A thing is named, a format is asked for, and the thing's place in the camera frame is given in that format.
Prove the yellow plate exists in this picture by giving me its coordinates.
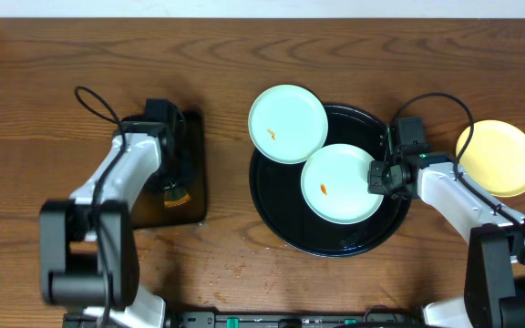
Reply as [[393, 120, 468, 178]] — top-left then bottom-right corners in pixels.
[[456, 120, 525, 197]]

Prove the black rectangular tray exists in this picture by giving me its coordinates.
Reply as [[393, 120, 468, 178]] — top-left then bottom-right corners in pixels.
[[131, 111, 207, 229]]

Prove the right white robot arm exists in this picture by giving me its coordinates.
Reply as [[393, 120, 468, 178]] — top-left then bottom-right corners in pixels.
[[367, 153, 525, 327]]

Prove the light green plate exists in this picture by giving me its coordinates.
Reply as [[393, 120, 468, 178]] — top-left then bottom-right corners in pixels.
[[301, 144, 384, 225], [248, 85, 328, 165]]

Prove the light green plate top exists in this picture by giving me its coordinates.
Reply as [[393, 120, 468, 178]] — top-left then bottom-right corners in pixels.
[[248, 85, 328, 165]]

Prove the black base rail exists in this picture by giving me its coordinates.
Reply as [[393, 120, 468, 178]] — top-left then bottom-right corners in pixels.
[[61, 310, 427, 328]]

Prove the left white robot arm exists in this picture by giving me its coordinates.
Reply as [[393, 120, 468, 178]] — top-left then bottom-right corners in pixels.
[[39, 121, 176, 327]]

